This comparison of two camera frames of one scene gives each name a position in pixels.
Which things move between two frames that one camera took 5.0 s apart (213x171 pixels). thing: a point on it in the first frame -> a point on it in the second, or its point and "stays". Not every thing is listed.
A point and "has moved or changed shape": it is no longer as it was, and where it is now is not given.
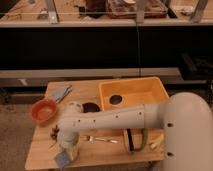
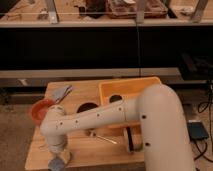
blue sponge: (61, 158) has moved or changed shape
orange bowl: (43, 111) stays
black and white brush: (129, 140) stays
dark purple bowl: (89, 107) stays
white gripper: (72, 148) -> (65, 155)
